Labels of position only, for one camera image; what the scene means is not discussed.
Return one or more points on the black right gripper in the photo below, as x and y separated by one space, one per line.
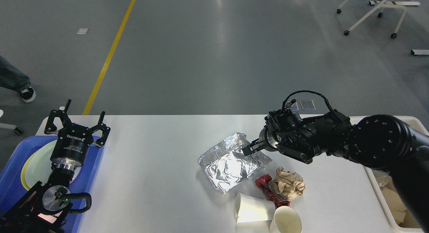
265 142

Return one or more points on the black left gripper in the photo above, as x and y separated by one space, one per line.
73 145

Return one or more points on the aluminium foil tray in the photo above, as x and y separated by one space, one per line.
226 166
382 178

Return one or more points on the brown paper ball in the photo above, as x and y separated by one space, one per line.
287 185

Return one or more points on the mint green plate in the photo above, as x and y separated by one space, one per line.
47 150

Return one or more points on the white paper cup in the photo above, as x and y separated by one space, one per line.
251 209
285 220

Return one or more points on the brown paper sheet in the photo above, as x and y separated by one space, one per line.
400 213

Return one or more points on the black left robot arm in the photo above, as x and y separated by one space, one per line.
44 208

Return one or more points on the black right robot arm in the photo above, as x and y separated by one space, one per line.
380 142

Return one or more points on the red foil wrapper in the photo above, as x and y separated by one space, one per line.
262 183

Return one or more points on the lying white paper cup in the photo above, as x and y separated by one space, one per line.
251 209

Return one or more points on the left floor socket cover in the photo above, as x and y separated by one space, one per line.
295 107

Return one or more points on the floor socket cover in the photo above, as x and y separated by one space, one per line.
295 107
307 105

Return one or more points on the white chair leg left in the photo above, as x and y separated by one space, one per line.
15 128

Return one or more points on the right floor socket cover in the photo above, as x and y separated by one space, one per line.
307 105

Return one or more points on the yellow plate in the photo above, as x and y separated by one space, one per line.
32 171

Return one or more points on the person's leg and shoe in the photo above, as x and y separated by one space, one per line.
13 79

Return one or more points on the blue plastic tray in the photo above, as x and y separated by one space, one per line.
12 189

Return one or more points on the white metal bar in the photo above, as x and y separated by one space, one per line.
418 52

